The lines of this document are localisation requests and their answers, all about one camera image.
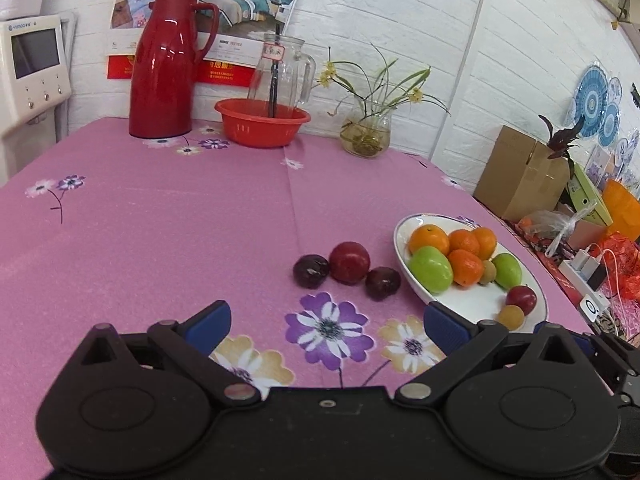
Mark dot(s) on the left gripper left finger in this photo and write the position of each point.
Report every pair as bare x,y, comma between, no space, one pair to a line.
189,344

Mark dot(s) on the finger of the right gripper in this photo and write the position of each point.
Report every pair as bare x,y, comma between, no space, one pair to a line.
606,352

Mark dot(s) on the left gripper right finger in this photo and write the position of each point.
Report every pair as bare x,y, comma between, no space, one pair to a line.
469,348

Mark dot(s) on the yellow-green longan fruit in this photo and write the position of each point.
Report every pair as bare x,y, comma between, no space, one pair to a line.
489,273

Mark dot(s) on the small red plum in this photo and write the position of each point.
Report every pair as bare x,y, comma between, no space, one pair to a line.
523,297

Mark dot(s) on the green mango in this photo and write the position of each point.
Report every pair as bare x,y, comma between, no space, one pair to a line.
431,269
508,270

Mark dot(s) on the dark purple plum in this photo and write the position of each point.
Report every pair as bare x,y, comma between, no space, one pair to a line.
310,271
382,282

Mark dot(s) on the large red plum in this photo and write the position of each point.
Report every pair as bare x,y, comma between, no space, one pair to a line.
349,263

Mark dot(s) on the bumpy mandarin orange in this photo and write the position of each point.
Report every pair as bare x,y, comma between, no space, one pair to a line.
462,239

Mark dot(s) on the white plate blue rim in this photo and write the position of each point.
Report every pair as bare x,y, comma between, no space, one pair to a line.
477,302

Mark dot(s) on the white power strip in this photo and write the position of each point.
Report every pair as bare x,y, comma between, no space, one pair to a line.
586,274

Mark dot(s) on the red plastic bag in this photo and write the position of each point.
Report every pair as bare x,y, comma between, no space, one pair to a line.
621,257

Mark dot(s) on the back smooth orange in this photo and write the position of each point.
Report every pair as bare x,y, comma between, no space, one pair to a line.
487,242

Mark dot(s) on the round smooth orange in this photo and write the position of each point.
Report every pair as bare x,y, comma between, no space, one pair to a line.
429,235

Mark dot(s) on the pink floral tablecloth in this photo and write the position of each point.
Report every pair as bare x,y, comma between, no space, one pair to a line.
107,228

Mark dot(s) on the clear plastic bag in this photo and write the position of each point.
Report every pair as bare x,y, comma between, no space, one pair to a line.
553,225

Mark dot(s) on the orange plastic bag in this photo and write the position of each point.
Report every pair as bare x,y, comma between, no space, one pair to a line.
622,206

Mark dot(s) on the green paper box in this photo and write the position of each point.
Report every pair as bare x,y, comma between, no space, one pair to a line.
584,194

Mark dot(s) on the cardboard box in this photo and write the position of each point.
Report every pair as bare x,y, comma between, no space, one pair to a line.
520,178

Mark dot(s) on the dark purple leaf plant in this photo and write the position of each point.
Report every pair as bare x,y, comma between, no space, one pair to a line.
560,141

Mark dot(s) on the red plastic basket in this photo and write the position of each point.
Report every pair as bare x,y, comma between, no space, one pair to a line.
246,122

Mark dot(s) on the glass vase with orchid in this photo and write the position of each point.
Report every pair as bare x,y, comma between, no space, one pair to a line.
366,130

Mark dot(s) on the clear glass pitcher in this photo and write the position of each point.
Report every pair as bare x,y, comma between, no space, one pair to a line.
283,78

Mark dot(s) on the red thermos jug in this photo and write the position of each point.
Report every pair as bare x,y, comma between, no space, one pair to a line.
175,40

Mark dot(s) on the white water dispenser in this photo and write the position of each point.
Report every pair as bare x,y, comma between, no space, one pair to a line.
35,87

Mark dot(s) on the blue decorative wall plates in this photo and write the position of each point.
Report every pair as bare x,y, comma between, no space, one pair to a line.
597,106

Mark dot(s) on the wall calendar poster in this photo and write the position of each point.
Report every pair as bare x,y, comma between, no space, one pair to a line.
235,52

